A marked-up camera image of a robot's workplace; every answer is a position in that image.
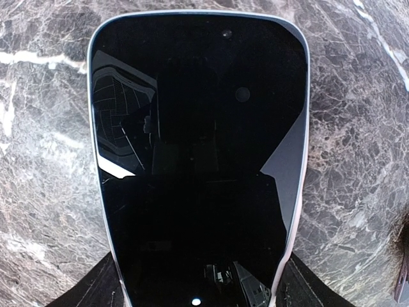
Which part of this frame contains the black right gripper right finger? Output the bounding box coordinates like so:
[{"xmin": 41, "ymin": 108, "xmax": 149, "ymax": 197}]
[{"xmin": 275, "ymin": 254, "xmax": 353, "ymax": 307}]

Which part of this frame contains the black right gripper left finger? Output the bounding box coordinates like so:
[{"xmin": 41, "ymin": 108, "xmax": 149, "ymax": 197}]
[{"xmin": 46, "ymin": 254, "xmax": 125, "ymax": 307}]

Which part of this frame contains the black phone case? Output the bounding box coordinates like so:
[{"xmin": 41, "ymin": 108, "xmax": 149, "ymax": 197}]
[{"xmin": 394, "ymin": 250, "xmax": 409, "ymax": 304}]

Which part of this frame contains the white phone dark screen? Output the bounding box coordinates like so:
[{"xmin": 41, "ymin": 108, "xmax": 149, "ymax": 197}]
[{"xmin": 87, "ymin": 10, "xmax": 310, "ymax": 306}]

